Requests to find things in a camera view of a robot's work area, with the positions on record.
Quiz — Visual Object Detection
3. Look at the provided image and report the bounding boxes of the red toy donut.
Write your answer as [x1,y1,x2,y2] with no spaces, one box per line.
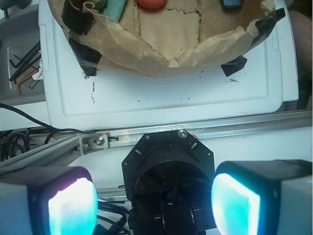
[136,0,167,10]

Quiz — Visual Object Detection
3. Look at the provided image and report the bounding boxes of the black floor cables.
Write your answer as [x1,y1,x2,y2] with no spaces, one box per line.
[0,102,93,163]

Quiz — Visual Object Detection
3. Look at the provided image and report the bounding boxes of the black hex keys set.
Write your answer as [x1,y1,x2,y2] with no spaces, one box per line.
[9,42,41,85]

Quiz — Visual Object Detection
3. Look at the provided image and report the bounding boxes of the aluminium frame rail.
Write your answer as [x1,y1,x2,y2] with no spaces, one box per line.
[0,109,313,183]

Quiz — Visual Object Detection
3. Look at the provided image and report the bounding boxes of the blue sponge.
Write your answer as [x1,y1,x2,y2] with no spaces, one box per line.
[223,0,242,9]

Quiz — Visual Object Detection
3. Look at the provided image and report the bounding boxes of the aluminium corner bracket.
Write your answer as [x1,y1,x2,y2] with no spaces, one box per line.
[78,133,109,155]

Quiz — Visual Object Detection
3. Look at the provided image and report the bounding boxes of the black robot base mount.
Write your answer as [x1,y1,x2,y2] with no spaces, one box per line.
[122,130,216,235]

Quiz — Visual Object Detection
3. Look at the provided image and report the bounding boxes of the orange hex key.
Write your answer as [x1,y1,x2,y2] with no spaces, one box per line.
[16,68,39,95]

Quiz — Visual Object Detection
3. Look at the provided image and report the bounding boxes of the green toy vegetable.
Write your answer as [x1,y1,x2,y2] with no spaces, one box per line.
[94,0,107,11]

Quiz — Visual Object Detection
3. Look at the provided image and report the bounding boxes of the teal cloth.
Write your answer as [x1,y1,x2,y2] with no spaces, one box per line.
[102,0,126,22]

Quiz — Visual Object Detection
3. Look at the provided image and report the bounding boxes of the white plastic tray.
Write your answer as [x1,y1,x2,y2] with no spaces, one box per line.
[39,0,298,130]

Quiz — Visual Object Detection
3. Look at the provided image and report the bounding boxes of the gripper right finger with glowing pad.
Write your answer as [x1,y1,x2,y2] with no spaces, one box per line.
[211,160,313,235]

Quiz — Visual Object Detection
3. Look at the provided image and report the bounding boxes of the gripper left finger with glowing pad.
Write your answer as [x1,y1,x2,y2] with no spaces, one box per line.
[0,166,98,235]

